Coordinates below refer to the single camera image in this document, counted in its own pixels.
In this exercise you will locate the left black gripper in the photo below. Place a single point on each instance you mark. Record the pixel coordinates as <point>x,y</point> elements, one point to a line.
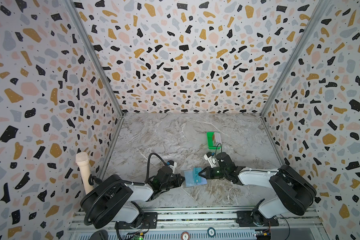
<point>177,177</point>

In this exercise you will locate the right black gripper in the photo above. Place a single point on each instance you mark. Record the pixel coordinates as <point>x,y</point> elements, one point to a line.
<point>210,172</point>

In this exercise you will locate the grey card holder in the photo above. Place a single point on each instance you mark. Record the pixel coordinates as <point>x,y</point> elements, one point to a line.
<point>193,178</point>

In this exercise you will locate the teal credit card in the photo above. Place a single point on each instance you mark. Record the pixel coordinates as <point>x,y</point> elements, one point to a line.
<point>192,177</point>

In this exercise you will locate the green card tray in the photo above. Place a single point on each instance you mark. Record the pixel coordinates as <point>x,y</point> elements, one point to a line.
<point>210,139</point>

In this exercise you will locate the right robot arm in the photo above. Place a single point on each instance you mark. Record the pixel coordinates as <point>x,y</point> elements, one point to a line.
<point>293,193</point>

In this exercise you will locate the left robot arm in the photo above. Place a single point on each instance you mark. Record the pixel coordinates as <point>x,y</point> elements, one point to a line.
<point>117,199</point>

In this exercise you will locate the cards stack in tray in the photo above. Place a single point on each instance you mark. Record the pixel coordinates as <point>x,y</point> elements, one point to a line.
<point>217,138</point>

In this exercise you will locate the green round marker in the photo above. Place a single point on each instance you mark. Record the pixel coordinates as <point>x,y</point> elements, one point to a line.
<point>211,232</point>

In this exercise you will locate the red round marker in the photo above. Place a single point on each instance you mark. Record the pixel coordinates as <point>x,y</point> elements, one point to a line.
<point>185,236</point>

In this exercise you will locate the beige microphone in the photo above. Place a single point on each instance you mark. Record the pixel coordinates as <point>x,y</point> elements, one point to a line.
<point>83,162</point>

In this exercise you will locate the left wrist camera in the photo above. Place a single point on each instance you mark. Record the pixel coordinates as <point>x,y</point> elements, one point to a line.
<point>172,164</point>

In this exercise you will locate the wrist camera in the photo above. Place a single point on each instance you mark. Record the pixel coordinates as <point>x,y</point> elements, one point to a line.
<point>211,159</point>
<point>172,164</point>

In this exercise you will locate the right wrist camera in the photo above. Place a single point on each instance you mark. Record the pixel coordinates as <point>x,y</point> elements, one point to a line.
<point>211,159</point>

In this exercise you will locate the aluminium mounting rail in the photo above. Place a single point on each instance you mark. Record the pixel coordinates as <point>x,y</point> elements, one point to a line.
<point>172,222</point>

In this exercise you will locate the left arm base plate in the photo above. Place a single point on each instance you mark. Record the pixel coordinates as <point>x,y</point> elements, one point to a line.
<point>143,221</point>

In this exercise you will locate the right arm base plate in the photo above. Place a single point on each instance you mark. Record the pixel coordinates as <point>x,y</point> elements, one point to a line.
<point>255,219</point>

